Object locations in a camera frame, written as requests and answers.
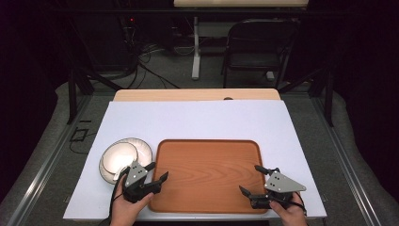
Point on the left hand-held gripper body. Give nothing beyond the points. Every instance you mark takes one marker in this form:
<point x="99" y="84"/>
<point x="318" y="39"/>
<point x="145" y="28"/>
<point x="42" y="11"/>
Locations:
<point x="135" y="175"/>

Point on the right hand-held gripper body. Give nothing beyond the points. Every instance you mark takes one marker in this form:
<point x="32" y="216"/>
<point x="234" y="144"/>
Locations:
<point x="280" y="184"/>

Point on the person's right hand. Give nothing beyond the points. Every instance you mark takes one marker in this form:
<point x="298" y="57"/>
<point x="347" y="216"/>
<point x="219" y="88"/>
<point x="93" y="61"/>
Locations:
<point x="291" y="215"/>

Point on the person's left hand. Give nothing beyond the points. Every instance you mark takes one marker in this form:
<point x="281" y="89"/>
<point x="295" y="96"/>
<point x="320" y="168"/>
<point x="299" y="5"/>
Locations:
<point x="125" y="212"/>

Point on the white plate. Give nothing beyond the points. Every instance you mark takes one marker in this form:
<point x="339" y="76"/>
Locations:
<point x="145" y="150"/>

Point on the small white bowl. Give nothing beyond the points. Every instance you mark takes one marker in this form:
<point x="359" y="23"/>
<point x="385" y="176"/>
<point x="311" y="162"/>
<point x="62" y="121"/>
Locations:
<point x="119" y="157"/>

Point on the brown wooden tray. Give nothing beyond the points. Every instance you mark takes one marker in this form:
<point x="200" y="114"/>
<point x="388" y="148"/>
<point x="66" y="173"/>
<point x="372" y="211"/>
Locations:
<point x="204" y="175"/>

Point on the white table board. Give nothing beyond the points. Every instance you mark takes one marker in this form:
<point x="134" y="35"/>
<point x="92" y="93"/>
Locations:
<point x="200" y="121"/>

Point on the light wooden table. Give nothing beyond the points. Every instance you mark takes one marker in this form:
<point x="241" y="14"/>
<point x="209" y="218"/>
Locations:
<point x="194" y="94"/>

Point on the black metal stand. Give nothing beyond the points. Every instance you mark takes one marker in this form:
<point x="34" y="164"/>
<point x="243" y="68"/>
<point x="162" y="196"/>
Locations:
<point x="327" y="94"/>
<point x="72" y="94"/>

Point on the black folding chair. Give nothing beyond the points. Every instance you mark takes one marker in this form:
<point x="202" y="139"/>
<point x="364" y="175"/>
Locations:
<point x="257" y="59"/>

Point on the white desk leg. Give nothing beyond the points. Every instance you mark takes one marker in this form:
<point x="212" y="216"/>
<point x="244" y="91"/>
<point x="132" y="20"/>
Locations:
<point x="196" y="56"/>

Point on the beige desk top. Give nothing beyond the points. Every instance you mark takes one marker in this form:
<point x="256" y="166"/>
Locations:
<point x="240" y="3"/>

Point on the black rectangular floor frame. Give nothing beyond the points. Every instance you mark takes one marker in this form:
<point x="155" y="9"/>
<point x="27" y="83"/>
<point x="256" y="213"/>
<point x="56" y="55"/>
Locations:
<point x="78" y="134"/>

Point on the grey metal floor rail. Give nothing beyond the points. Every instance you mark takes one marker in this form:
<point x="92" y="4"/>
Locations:
<point x="40" y="169"/>
<point x="348" y="163"/>

